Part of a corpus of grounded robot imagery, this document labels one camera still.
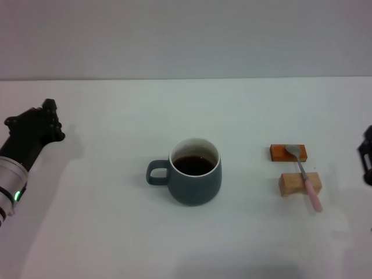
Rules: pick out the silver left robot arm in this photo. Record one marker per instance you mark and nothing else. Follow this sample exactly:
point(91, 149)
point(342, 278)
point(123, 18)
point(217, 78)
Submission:
point(8, 180)

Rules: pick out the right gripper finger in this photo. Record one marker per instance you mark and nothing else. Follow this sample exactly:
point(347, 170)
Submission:
point(367, 162)

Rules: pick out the light wooden arch block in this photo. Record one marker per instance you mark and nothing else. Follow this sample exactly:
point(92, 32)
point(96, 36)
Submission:
point(292, 183)

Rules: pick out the orange brown wooden block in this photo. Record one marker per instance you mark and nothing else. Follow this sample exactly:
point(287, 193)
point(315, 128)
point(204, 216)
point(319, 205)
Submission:
point(277, 154)

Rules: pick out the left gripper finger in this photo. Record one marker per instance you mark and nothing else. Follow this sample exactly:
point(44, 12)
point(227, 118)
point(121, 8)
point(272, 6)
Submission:
point(57, 130)
point(49, 107)

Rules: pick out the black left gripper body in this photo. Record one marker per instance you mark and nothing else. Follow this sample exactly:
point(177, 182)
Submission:
point(23, 136)

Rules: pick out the dark coffee liquid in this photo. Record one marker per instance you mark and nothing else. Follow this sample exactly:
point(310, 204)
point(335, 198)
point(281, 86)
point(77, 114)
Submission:
point(193, 165)

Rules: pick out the grey ceramic mug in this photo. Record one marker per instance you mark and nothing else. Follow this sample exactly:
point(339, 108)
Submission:
point(194, 189)

